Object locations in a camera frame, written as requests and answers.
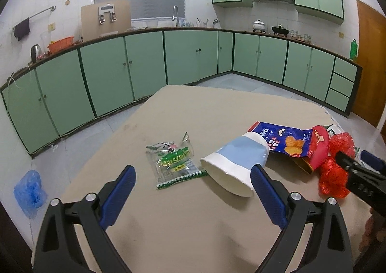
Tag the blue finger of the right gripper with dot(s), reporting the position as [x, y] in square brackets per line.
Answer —
[374, 162]
[346, 162]

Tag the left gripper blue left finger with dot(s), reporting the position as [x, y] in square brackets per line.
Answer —
[58, 248]

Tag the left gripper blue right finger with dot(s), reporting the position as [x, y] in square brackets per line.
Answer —
[328, 248]

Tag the red plastic bag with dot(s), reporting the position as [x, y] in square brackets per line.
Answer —
[332, 178]

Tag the blue chips bag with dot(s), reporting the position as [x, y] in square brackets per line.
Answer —
[294, 142]

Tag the white and blue paper cup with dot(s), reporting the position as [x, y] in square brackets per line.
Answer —
[230, 166]

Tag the clear green snack wrapper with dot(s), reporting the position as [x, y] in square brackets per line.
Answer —
[172, 162]

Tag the green lower kitchen cabinets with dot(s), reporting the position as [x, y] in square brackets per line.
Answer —
[77, 86]

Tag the chrome kitchen faucet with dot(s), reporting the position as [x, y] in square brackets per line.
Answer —
[175, 16]

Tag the person's right hand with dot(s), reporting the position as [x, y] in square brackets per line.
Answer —
[371, 233]

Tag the red paper cup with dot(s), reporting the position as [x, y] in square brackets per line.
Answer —
[320, 150]

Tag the blue plastic bag on floor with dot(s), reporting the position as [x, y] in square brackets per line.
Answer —
[29, 193]

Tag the brown wooden door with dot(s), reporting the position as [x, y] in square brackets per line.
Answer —
[369, 103]

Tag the green thermos bottle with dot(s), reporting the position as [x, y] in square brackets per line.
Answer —
[353, 50]

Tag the black wok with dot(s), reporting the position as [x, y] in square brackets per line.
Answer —
[280, 30]

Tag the white cooking pot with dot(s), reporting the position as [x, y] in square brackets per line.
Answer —
[259, 26]

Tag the steel electric kettle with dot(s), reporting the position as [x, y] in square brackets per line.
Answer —
[35, 53]

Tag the orange plastic basin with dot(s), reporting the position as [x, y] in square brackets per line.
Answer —
[57, 46]

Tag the dark hanging towel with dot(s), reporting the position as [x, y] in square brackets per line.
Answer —
[22, 29]

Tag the wooden cutting board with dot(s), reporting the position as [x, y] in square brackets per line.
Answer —
[91, 28]

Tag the chrome towel rail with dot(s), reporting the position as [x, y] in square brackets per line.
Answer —
[51, 9]

